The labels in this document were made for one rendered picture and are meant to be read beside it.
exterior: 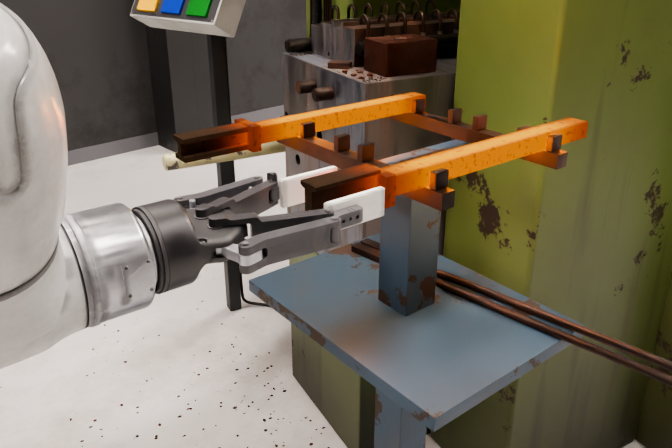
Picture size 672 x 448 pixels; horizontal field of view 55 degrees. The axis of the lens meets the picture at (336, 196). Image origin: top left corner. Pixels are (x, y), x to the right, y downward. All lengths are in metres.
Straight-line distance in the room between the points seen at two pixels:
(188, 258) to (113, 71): 3.30
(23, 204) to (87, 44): 3.37
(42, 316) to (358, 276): 0.64
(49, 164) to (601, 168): 1.06
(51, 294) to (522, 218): 0.91
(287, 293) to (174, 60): 2.81
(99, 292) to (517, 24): 0.87
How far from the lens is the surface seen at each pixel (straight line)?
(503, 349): 0.90
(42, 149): 0.37
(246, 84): 4.27
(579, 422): 1.63
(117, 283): 0.51
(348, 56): 1.38
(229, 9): 1.73
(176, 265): 0.53
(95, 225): 0.52
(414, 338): 0.90
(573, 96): 1.17
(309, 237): 0.55
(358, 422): 1.59
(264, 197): 0.64
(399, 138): 1.29
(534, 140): 0.84
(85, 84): 3.75
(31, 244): 0.41
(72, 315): 0.51
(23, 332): 0.49
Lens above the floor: 1.17
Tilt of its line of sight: 22 degrees down
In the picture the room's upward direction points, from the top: straight up
